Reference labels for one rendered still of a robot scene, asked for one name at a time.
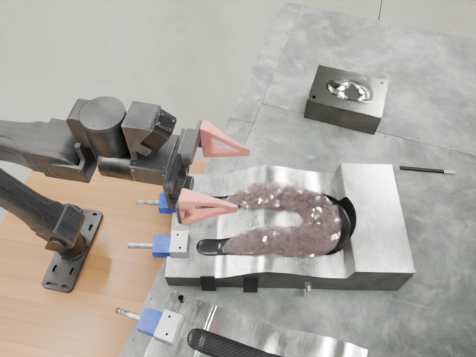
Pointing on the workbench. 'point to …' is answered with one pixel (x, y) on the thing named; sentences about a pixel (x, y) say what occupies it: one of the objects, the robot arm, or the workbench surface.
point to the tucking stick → (427, 170)
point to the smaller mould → (346, 99)
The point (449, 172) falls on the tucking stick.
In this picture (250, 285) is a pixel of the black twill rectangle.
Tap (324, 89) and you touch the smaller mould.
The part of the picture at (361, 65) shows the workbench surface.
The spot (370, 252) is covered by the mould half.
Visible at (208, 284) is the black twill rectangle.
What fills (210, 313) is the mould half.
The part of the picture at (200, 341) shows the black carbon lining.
